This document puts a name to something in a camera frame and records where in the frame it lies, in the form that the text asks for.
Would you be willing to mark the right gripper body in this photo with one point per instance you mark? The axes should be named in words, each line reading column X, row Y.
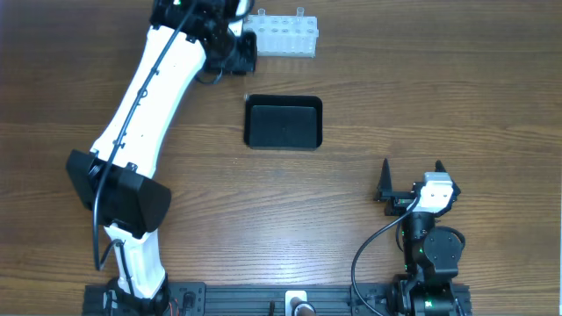
column 395, row 199

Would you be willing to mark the black tray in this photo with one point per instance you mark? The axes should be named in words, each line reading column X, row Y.
column 283, row 127

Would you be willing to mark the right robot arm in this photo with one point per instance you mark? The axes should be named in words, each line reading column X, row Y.
column 434, row 250

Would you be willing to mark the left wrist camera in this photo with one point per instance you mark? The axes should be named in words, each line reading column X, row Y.
column 237, row 27

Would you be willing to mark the clear test tube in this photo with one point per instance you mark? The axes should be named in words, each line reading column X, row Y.
column 300, row 11
column 261, row 12

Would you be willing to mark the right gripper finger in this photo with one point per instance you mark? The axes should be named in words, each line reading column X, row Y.
column 439, row 167
column 385, row 180

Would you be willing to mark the mounting rail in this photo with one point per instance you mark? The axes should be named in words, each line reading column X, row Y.
column 246, row 298

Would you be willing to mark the white test tube rack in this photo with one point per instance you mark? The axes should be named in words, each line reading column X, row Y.
column 287, row 44

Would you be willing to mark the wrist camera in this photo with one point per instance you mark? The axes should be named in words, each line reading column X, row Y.
column 434, row 191
column 237, row 27

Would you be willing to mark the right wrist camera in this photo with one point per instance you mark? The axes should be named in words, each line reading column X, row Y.
column 434, row 191

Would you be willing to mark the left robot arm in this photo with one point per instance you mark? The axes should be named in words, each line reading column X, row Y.
column 153, row 101

